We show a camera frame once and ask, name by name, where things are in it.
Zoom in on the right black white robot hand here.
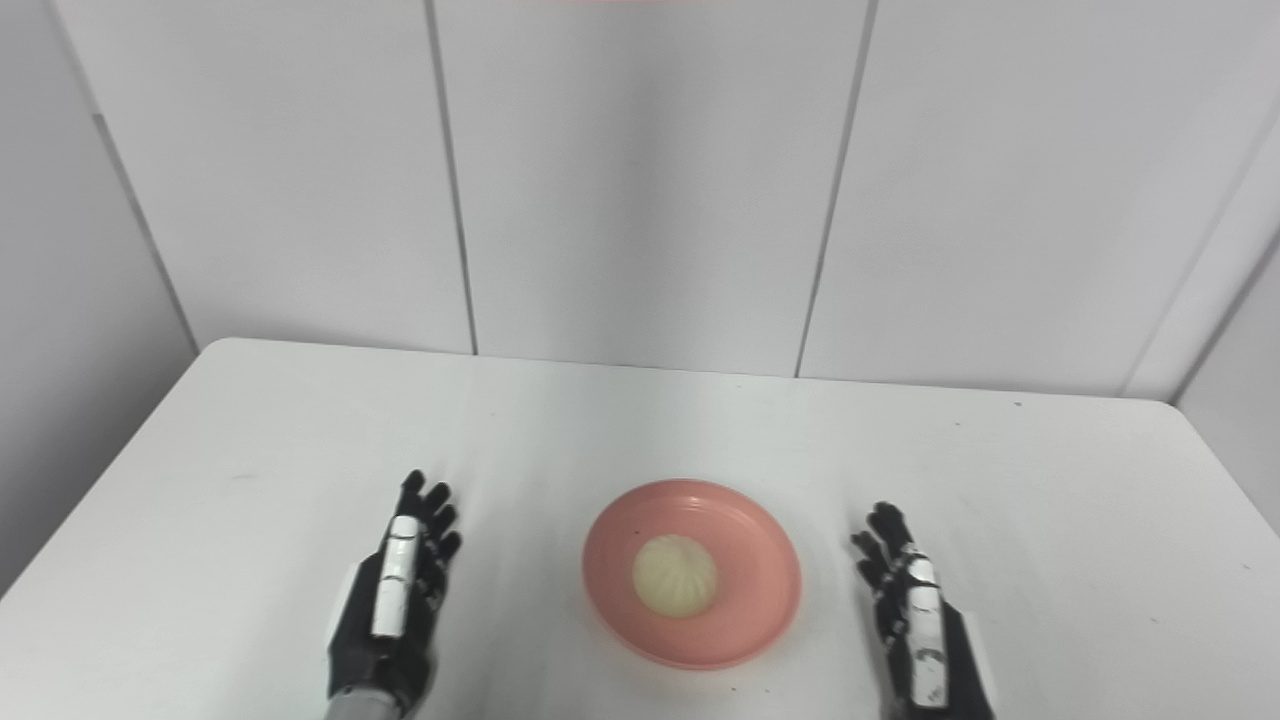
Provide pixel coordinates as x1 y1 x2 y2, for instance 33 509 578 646
851 501 1000 720

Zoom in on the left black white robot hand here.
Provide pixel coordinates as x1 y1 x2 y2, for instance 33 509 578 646
326 470 464 717

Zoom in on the pink round plate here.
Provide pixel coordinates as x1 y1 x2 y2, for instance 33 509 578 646
582 479 803 671

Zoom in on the cream steamed bun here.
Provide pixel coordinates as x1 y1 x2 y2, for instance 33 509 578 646
631 534 720 618

